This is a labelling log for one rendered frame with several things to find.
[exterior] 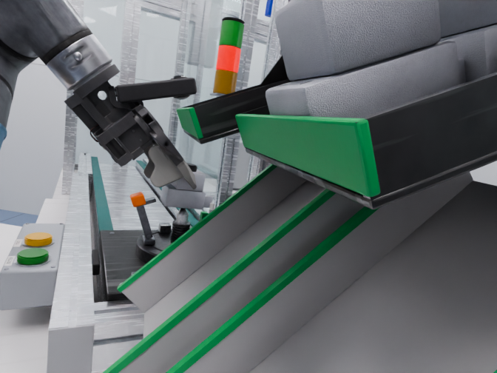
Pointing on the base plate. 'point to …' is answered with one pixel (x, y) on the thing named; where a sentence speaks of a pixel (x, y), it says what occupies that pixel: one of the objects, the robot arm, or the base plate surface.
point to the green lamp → (231, 33)
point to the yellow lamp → (225, 81)
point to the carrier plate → (118, 260)
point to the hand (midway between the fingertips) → (189, 176)
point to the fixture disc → (147, 253)
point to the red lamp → (228, 58)
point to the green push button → (32, 256)
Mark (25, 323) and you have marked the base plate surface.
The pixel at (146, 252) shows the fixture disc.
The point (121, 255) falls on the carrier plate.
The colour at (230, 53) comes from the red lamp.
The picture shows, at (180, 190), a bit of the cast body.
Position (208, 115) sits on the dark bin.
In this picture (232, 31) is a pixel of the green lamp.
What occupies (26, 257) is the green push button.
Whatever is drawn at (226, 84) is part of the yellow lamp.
